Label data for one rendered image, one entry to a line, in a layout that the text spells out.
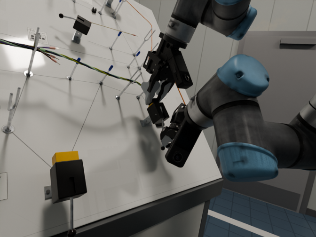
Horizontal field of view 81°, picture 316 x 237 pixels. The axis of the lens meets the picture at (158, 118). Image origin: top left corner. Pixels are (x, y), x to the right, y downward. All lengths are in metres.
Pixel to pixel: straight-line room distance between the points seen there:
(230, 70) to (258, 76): 0.04
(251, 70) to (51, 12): 0.66
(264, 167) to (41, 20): 0.70
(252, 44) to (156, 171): 2.49
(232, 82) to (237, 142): 0.09
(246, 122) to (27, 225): 0.41
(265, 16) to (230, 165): 2.83
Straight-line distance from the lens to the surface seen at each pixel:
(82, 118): 0.54
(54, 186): 0.38
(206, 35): 3.04
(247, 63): 0.33
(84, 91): 0.59
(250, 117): 0.30
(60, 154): 0.38
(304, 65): 2.87
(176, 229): 0.78
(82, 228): 0.47
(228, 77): 0.31
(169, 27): 0.55
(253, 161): 0.28
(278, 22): 3.02
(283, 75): 2.81
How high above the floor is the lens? 1.16
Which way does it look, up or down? 7 degrees down
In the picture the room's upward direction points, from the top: 9 degrees clockwise
